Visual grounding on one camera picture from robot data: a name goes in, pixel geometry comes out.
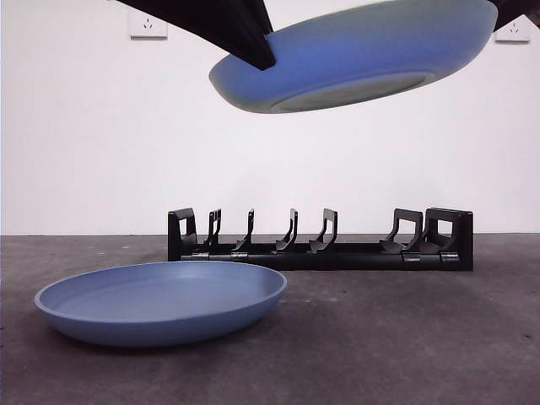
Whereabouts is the pale green round plate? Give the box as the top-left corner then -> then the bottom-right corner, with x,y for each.
208,0 -> 500,114

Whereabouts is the blue round plate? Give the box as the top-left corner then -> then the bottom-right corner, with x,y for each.
34,260 -> 289,348

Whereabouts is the black plastic plate rack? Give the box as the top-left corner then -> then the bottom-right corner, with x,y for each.
167,207 -> 474,272

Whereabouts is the white wall socket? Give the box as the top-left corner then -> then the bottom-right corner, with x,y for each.
129,8 -> 169,41
494,14 -> 532,44

